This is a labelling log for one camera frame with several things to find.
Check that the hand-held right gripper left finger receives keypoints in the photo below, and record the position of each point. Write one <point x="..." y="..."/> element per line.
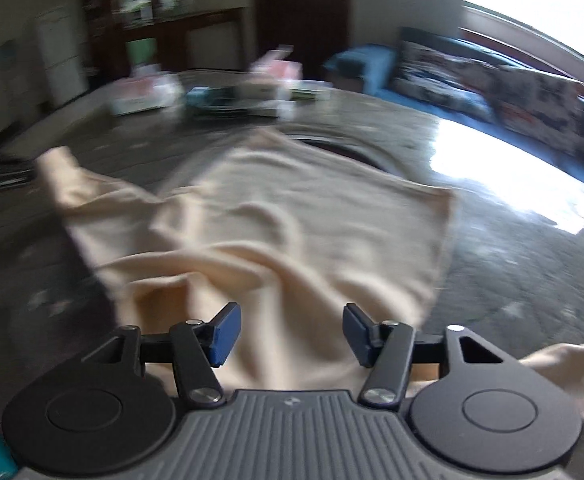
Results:
<point x="224" y="335"/>

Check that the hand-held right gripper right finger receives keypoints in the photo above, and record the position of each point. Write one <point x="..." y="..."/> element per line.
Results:
<point x="359" y="335"/>

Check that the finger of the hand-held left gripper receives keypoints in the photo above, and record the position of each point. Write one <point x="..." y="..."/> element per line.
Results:
<point x="14" y="170"/>

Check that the cream long-sleeve garment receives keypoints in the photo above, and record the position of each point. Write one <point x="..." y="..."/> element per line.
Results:
<point x="322" y="220"/>

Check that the white refrigerator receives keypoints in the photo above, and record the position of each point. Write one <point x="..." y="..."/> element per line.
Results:
<point x="62" y="60"/>

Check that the soft tissue pack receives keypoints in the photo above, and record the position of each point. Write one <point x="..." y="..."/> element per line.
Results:
<point x="142" y="92"/>

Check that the teal and black tool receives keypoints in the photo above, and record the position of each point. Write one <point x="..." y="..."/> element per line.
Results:
<point x="212" y="97"/>

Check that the dark wooden cabinet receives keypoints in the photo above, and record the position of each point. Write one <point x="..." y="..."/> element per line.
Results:
<point x="207" y="40"/>

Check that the white tissue box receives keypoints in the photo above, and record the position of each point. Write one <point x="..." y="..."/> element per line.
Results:
<point x="277" y="72"/>

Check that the butterfly print pillow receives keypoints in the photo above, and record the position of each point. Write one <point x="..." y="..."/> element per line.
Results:
<point x="536" y="105"/>
<point x="436" y="72"/>

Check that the dark wooden door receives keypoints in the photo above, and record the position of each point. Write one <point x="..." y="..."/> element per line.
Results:
<point x="317" y="35"/>

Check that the dark blue sofa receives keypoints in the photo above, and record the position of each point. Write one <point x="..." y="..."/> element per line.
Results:
<point x="471" y="48"/>

